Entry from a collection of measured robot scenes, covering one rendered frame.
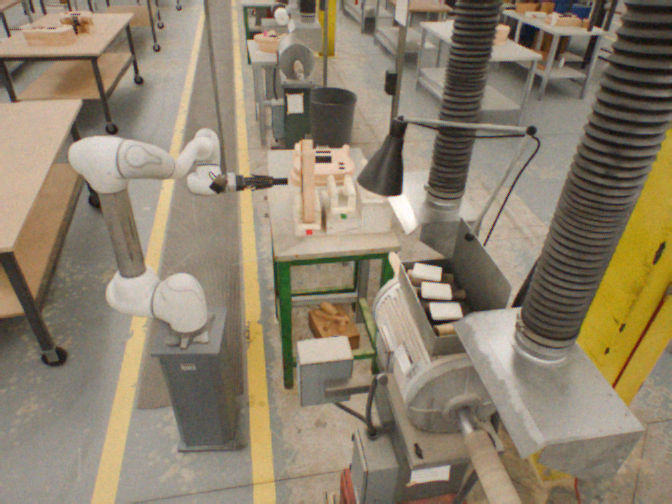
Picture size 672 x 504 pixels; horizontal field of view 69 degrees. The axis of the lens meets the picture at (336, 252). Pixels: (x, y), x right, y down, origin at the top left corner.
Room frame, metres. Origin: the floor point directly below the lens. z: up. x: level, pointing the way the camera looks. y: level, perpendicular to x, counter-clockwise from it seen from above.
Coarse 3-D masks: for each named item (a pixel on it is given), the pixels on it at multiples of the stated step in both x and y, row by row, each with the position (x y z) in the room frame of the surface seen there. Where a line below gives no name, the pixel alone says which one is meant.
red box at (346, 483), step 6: (348, 468) 0.93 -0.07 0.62; (342, 474) 0.91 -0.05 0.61; (348, 474) 0.91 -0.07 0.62; (342, 480) 0.89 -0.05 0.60; (348, 480) 0.88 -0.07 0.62; (342, 486) 0.89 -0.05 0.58; (348, 486) 0.86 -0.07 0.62; (342, 492) 0.88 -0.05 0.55; (348, 492) 0.85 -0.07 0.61; (342, 498) 0.88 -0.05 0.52; (348, 498) 0.83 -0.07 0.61; (354, 498) 0.82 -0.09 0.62
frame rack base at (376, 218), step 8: (360, 192) 2.01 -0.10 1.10; (360, 200) 1.97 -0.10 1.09; (368, 200) 1.94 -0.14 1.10; (384, 200) 1.95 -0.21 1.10; (360, 208) 1.95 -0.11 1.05; (368, 208) 1.92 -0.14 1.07; (376, 208) 1.93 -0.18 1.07; (384, 208) 1.93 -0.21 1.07; (392, 208) 1.94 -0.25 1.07; (368, 216) 1.92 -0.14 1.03; (376, 216) 1.93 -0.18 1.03; (384, 216) 1.93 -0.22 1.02; (368, 224) 1.92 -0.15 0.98; (376, 224) 1.93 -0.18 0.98; (384, 224) 1.93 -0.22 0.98; (360, 232) 1.92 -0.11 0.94; (368, 232) 1.92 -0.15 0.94; (376, 232) 1.93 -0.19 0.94; (384, 232) 1.93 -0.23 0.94
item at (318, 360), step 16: (304, 352) 0.99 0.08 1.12; (320, 352) 1.00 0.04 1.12; (336, 352) 1.00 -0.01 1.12; (304, 368) 0.95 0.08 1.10; (320, 368) 0.96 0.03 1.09; (336, 368) 0.97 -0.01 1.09; (352, 368) 0.98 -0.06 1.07; (304, 384) 0.95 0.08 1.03; (320, 384) 0.96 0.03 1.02; (304, 400) 0.95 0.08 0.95; (320, 400) 0.96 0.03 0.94; (336, 400) 0.97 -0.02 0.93
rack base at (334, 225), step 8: (328, 200) 2.07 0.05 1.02; (344, 200) 2.07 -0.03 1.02; (328, 208) 1.99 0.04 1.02; (328, 216) 1.92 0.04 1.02; (336, 216) 1.92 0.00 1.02; (352, 216) 1.93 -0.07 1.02; (360, 216) 1.93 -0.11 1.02; (328, 224) 1.90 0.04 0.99; (336, 224) 1.90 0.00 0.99; (344, 224) 1.91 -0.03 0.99; (352, 224) 1.91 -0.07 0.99; (360, 224) 1.92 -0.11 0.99; (328, 232) 1.90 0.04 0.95; (336, 232) 1.90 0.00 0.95; (344, 232) 1.91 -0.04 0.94; (352, 232) 1.91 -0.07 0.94
